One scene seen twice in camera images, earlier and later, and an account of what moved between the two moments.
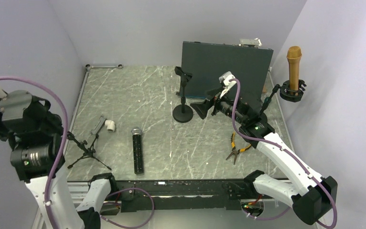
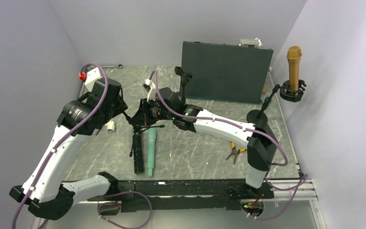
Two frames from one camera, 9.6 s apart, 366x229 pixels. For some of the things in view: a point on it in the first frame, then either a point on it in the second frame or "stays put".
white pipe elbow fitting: (110, 125) stays put
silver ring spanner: (119, 66) stays put
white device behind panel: (255, 42) stays put
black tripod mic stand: (89, 152) to (137, 145)
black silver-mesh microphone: (137, 132) stays put
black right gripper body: (225, 104) to (152, 112)
